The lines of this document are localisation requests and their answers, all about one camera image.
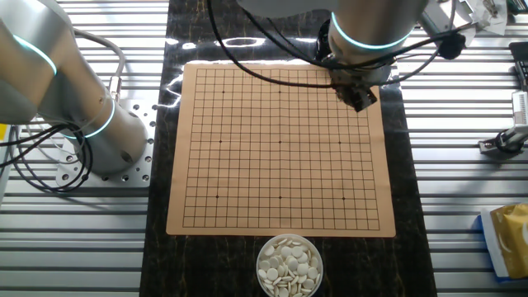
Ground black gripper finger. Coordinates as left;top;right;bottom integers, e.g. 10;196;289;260
353;88;379;113
336;87;359;106

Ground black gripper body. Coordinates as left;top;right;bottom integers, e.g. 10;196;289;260
329;65;392;91

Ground tan go board mat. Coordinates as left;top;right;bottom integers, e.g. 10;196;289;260
166;62;397;238

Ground silver flat tablet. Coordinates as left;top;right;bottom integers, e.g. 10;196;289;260
419;0;475;38

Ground crumpled white paper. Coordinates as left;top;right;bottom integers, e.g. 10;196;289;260
451;0;509;47

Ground white ribbed device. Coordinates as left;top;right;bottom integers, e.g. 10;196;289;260
511;90;528;127

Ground black keypad device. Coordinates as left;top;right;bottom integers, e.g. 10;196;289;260
508;40;528;92

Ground black marble pattern mat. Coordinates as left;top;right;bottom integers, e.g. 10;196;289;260
139;0;438;297

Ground yellow and blue box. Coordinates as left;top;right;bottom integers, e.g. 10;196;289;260
478;205;528;284

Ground white bowl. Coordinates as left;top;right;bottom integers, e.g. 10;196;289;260
255;233;325;297

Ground yellow foil packet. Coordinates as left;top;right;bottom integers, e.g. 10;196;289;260
489;203;528;281

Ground yellow topped white box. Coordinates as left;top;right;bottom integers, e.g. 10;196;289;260
0;122;10;207

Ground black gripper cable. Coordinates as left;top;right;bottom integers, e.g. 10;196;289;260
205;0;474;90

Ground metal camera clamp mount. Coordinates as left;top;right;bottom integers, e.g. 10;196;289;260
478;123;528;157

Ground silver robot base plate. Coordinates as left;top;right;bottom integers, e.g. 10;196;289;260
55;98;157;189

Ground thick grey hose cable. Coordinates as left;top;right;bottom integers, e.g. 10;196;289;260
72;27;127;103

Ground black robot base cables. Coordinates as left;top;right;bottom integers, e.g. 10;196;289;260
0;121;95;193

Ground thin grey cable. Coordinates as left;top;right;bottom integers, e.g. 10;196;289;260
10;123;83;193

